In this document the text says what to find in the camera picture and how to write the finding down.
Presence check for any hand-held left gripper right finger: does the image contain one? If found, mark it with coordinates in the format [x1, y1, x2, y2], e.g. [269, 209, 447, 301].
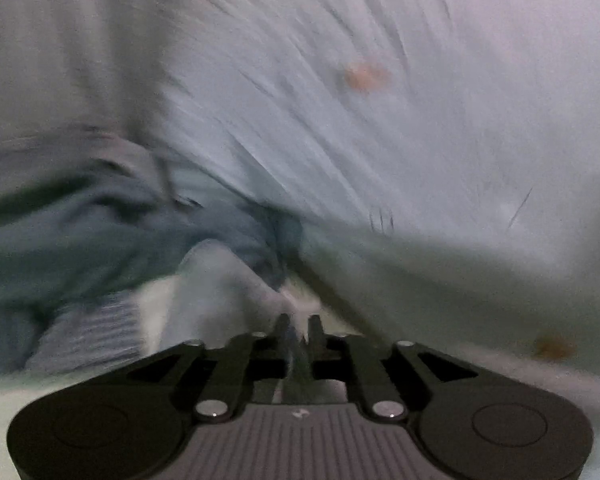
[307, 314, 481, 420]

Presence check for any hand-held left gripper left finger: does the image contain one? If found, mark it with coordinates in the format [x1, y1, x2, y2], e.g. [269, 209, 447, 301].
[125, 313, 293, 421]

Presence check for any green grid mat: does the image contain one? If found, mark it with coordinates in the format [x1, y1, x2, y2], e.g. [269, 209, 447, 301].
[0, 275, 600, 480]

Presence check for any blue checked garment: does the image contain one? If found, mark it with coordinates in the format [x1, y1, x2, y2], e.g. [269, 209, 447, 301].
[25, 290, 147, 377]

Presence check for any white carrot print sheet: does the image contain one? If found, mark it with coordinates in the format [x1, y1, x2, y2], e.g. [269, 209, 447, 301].
[0, 0, 600, 368]

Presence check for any blue-grey garment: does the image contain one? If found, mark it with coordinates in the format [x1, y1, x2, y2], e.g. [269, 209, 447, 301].
[0, 130, 306, 376]

